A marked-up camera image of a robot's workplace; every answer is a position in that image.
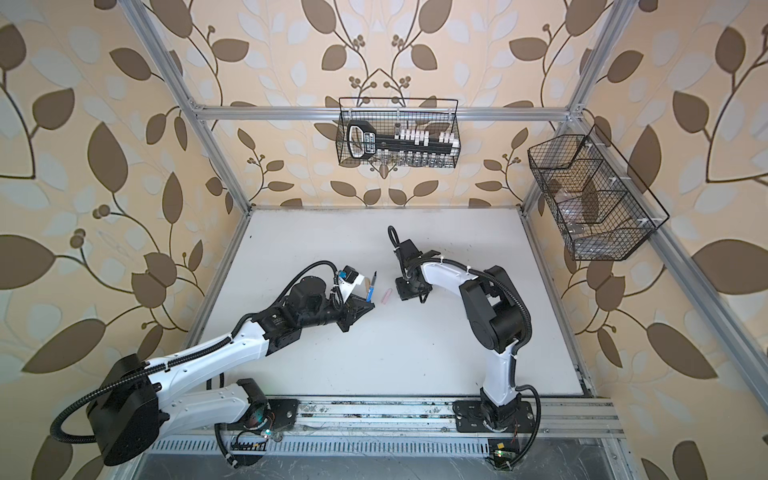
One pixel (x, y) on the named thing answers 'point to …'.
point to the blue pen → (370, 293)
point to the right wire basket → (602, 207)
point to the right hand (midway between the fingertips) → (409, 294)
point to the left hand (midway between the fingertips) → (373, 303)
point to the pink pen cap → (387, 295)
